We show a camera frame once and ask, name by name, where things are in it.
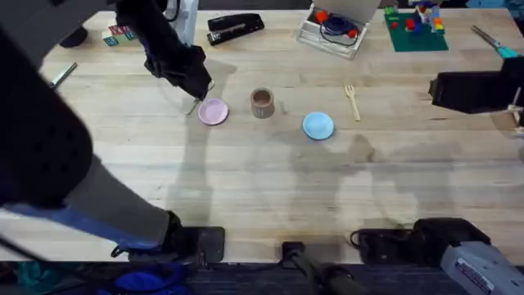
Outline grey slim tool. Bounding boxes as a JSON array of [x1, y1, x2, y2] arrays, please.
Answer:
[[49, 61, 79, 89]]

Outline green board with blocks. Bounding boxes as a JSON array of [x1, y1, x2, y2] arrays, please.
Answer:
[[382, 0, 449, 53]]

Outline coloured toy cubes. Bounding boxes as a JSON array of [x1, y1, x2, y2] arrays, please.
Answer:
[[102, 24, 138, 48]]

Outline clear box with items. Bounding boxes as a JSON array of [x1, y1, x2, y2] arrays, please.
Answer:
[[296, 0, 382, 61]]

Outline pale upright wrist plate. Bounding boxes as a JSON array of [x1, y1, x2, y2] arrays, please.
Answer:
[[165, 0, 200, 47]]

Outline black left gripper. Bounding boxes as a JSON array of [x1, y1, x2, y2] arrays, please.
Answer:
[[142, 40, 214, 102]]

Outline black stapler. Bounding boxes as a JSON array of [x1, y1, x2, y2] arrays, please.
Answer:
[[206, 12, 265, 47]]

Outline black round object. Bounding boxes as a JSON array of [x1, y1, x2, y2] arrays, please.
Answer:
[[59, 25, 89, 49]]

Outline pink plate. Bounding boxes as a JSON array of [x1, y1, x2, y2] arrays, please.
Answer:
[[197, 98, 229, 126]]

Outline thick black cable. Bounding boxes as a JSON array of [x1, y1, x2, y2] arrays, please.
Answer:
[[281, 241, 372, 295]]

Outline teal-handled scissors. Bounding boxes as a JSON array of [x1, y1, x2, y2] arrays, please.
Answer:
[[470, 25, 520, 59]]

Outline blue plate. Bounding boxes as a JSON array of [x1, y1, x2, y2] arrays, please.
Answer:
[[302, 111, 335, 142]]

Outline brown cup container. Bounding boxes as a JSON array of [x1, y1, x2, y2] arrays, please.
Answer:
[[250, 87, 276, 120]]

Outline black rail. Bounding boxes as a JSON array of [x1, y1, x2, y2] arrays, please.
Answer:
[[0, 261, 524, 295]]

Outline wooden fork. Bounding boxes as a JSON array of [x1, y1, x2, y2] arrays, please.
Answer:
[[344, 84, 362, 122]]

